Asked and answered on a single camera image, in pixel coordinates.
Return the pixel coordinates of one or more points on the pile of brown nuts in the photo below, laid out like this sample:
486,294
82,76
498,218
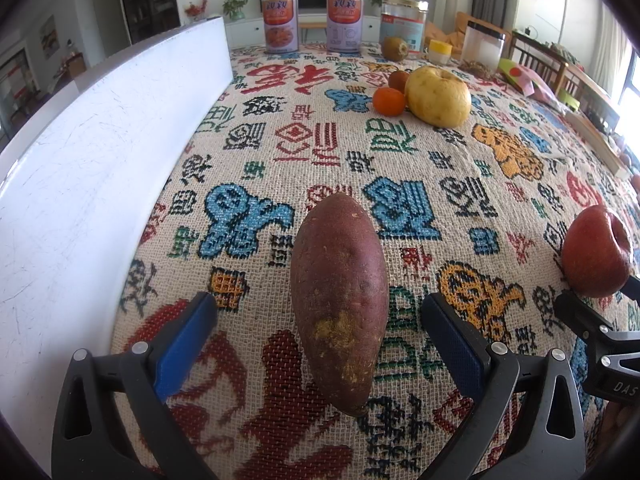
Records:
477,67

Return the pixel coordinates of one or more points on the white television cabinet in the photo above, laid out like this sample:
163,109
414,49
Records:
312,27

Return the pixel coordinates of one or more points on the clear jar with blue label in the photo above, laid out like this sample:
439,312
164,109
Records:
404,25

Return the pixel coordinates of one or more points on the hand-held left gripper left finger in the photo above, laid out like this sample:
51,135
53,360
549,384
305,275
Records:
185,350

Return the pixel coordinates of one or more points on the red flower arrangement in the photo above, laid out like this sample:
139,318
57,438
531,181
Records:
196,10

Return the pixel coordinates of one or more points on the wooden chair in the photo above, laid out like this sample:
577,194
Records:
565,67

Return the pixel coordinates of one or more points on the dark display cabinet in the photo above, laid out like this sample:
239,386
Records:
147,0

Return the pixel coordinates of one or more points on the purple and red can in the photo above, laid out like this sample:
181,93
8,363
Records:
344,22
280,25

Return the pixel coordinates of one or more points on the yellow apple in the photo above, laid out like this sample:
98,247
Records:
440,97

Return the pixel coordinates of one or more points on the pink and yellow bag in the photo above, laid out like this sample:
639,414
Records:
525,80

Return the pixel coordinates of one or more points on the orange tangerine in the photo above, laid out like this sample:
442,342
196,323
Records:
389,102

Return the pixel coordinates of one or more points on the framed wall picture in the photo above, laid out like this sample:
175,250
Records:
49,36

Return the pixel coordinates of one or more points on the small purple sweet potato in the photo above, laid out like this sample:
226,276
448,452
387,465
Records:
340,300

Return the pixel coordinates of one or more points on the brown kiwi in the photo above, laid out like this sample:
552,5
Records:
395,49

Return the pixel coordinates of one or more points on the bushy green potted plant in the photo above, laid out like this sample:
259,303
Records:
236,6

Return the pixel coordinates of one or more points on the white cardboard box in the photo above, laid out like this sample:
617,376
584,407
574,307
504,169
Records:
90,185

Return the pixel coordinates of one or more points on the small yellow jar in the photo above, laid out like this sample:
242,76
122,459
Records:
440,52

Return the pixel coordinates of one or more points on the clear container with black lid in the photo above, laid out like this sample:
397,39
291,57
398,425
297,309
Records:
482,45

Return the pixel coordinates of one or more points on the printed woven tablecloth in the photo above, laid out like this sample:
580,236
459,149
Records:
300,140

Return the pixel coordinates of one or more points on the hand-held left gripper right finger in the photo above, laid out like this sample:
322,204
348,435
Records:
455,350

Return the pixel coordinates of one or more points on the beige book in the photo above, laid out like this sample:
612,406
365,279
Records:
597,142

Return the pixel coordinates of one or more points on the red apple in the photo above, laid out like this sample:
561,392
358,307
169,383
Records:
595,252

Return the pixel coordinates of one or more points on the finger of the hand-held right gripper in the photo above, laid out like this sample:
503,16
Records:
575,310
634,287

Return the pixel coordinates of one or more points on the small reddish brown fruit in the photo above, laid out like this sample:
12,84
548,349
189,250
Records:
398,80

